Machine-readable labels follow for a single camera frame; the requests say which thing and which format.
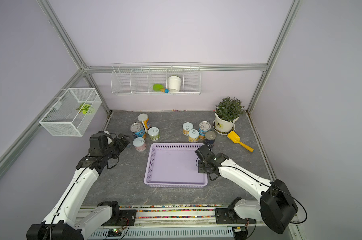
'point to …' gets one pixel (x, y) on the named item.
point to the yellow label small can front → (193, 135)
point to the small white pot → (174, 82)
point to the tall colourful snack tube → (146, 125)
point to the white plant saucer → (218, 132)
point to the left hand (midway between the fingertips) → (128, 141)
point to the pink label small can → (139, 144)
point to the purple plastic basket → (173, 165)
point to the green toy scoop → (158, 87)
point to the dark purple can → (210, 137)
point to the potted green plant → (227, 110)
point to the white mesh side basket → (72, 113)
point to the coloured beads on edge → (174, 210)
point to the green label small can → (154, 133)
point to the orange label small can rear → (187, 126)
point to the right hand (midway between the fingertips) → (203, 166)
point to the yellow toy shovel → (236, 138)
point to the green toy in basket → (85, 109)
